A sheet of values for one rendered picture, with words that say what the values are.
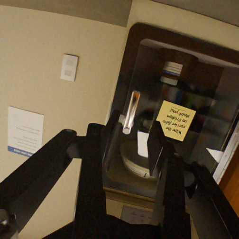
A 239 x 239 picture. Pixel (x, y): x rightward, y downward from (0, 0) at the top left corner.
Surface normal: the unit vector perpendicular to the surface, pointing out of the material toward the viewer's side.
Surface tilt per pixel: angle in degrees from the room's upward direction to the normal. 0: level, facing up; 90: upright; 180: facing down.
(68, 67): 90
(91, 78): 90
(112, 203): 135
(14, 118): 90
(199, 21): 90
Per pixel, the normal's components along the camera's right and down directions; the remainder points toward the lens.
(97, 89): -0.09, 0.30
